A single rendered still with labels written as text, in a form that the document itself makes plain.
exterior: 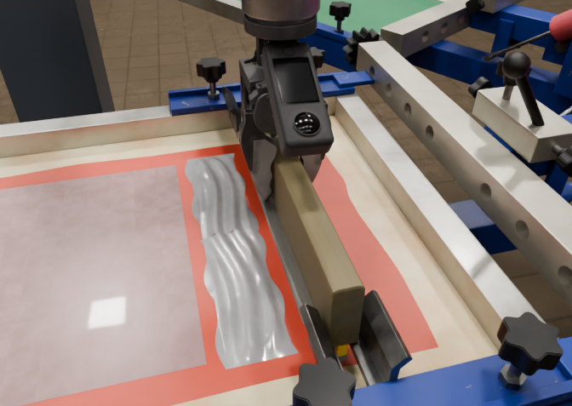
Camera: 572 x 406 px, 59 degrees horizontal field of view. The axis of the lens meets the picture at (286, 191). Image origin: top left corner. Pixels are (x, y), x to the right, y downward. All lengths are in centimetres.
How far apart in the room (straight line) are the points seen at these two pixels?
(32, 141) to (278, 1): 48
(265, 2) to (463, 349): 37
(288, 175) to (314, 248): 11
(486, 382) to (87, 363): 35
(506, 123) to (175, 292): 43
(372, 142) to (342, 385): 43
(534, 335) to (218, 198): 41
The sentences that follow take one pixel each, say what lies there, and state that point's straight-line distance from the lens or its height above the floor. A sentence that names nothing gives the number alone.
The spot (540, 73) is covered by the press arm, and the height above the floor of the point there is 93.
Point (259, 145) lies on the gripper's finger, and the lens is 54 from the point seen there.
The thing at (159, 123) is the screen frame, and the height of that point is 98.
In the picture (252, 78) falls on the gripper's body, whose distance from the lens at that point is 53.
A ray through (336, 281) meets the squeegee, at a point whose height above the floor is 106.
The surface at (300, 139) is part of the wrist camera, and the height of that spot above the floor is 114.
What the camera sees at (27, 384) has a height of 96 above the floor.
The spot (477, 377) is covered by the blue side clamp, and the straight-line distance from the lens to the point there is 46.
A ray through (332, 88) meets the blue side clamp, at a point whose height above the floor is 100.
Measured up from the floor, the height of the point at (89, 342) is 96.
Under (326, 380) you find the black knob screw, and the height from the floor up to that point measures 106.
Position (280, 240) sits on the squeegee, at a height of 100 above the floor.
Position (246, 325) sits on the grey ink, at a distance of 51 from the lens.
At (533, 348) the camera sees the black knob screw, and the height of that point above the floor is 106.
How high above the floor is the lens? 137
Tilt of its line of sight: 37 degrees down
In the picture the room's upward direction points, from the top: straight up
